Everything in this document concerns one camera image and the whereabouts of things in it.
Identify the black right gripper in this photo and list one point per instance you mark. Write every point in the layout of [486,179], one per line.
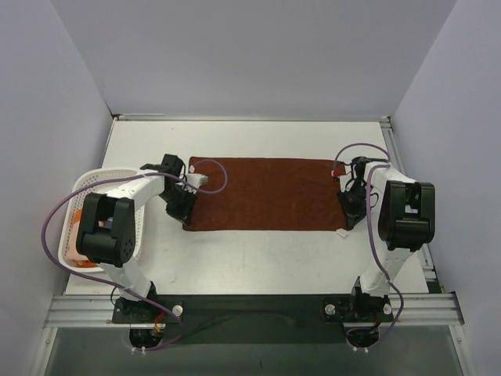
[351,207]

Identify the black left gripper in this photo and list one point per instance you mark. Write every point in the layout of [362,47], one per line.
[181,207]

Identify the brown towel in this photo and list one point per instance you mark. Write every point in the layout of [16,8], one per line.
[246,193]

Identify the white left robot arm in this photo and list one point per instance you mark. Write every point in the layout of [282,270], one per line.
[106,234]

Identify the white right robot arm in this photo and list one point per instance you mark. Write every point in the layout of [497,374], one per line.
[400,214]

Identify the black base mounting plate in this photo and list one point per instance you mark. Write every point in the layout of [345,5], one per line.
[254,319]

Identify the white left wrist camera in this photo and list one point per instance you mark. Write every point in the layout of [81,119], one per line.
[194,178]

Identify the aluminium right side rail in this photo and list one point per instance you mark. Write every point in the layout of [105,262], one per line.
[417,204]

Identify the aluminium back frame rail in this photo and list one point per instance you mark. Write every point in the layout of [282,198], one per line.
[165,117]

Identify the aluminium frame rail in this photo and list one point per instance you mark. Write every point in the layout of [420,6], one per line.
[165,117]
[409,309]

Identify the aluminium front frame rail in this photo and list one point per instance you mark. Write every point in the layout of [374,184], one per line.
[409,309]

